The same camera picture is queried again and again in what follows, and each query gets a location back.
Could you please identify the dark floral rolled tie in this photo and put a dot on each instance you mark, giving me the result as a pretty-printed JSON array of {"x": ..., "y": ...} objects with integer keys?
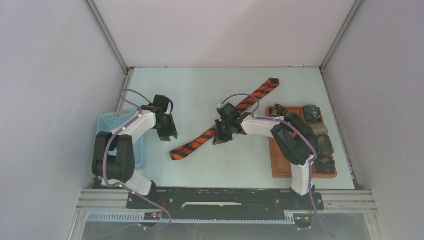
[{"x": 325, "y": 165}]

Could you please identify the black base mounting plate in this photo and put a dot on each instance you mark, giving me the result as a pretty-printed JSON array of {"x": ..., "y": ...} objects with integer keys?
[{"x": 223, "y": 203}]

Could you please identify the brown floral rolled tie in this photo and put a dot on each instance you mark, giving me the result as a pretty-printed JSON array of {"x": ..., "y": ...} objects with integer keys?
[{"x": 278, "y": 110}]

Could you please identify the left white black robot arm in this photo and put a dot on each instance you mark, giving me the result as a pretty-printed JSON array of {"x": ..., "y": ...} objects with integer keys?
[{"x": 114, "y": 158}]

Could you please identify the light blue plastic basket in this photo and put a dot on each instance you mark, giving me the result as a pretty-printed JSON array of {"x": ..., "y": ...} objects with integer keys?
[{"x": 111, "y": 121}]

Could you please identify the dark green rolled tie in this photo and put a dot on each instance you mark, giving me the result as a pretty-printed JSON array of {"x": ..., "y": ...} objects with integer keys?
[{"x": 325, "y": 146}]

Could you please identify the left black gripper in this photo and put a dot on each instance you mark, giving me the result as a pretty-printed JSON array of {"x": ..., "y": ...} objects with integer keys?
[{"x": 164, "y": 135}]

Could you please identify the gold patterned rolled tie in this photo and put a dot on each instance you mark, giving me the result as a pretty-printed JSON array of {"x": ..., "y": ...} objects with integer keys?
[{"x": 319, "y": 129}]

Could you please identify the orange navy striped tie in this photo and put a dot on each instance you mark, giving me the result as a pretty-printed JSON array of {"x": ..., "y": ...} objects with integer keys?
[{"x": 185, "y": 150}]

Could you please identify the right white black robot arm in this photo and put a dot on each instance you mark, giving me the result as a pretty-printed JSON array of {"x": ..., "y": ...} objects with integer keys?
[{"x": 295, "y": 139}]

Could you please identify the white slotted cable duct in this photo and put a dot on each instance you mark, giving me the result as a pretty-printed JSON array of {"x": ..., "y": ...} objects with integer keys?
[{"x": 139, "y": 217}]

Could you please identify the brown wooden divided tray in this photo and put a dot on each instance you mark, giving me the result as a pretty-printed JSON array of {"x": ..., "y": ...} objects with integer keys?
[{"x": 281, "y": 167}]

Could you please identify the blue patterned rolled tie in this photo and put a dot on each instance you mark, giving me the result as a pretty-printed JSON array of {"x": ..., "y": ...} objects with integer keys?
[{"x": 312, "y": 114}]

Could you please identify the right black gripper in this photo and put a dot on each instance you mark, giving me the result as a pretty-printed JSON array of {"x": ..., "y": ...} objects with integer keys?
[{"x": 219, "y": 137}]

